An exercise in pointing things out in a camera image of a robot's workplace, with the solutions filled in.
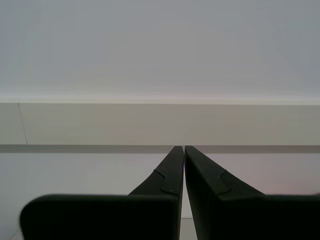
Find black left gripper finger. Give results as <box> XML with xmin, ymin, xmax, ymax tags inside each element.
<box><xmin>19</xmin><ymin>145</ymin><xmax>185</xmax><ymax>240</ymax></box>
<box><xmin>184</xmin><ymin>145</ymin><xmax>320</xmax><ymax>240</ymax></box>

